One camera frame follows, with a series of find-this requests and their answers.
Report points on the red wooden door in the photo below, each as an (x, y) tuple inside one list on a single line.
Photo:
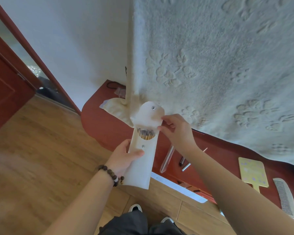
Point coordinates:
[(7, 90)]

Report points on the person's left black white shoe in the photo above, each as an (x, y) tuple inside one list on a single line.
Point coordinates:
[(135, 208)]

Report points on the thin silver makeup pen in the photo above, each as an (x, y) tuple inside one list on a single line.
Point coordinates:
[(186, 167)]

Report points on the person's right black white shoe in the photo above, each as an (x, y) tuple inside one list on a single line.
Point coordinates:
[(167, 220)]

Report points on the person's left hand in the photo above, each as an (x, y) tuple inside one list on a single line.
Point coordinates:
[(120, 161)]

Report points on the red wooden door frame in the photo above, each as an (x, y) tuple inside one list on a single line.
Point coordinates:
[(39, 58)]

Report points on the dark brown makeup pencil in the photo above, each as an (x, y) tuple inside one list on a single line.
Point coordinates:
[(182, 161)]

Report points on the person's right hand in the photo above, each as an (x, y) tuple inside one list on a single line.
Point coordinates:
[(181, 134)]

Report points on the cream plastic comb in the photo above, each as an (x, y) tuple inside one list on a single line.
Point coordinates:
[(285, 198)]

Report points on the pale green embossed towel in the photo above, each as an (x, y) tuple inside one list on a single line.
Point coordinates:
[(210, 58)]

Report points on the red wooden table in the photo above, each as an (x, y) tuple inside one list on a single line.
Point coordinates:
[(105, 129)]

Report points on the person's black white shoe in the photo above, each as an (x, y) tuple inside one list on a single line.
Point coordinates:
[(167, 220), (135, 208)]

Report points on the person's right forearm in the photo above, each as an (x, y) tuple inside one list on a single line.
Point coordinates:
[(240, 198)]

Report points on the cream snap pouch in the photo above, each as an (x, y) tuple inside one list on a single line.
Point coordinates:
[(143, 166)]

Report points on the crinkled clear plastic bag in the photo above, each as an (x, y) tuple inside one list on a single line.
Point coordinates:
[(120, 92)]

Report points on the person's left forearm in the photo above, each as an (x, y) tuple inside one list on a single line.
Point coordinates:
[(80, 208)]

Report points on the yellow hand mirror makeup tool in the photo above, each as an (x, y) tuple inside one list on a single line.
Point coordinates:
[(253, 172)]

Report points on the dark grey trousers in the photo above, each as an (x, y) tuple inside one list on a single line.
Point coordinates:
[(127, 225)]

